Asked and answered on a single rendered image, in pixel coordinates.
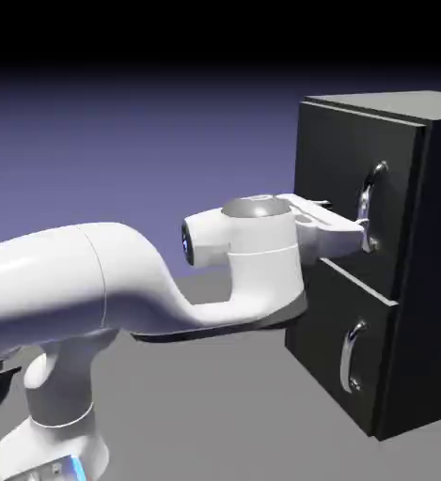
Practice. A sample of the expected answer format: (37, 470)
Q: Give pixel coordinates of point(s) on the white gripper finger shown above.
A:
(366, 240)

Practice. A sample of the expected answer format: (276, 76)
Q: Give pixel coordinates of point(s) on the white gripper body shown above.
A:
(333, 240)

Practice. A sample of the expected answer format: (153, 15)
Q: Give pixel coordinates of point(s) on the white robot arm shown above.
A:
(54, 270)

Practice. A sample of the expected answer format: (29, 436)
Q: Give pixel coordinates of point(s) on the dark wood cabinet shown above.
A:
(434, 263)

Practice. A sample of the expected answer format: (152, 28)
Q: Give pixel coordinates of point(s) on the dark cabinet door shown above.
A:
(318, 338)
(333, 161)

